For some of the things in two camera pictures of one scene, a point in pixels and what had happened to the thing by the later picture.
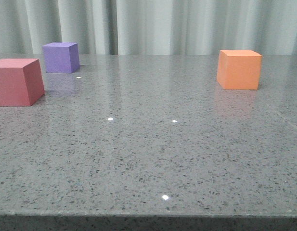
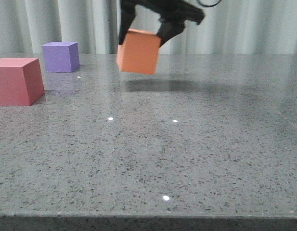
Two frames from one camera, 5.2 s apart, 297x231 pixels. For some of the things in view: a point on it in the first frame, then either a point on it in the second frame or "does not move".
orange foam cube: (239, 70) → (138, 52)
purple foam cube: (61, 57) does not move
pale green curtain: (149, 27) does not move
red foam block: (18, 82) does not move
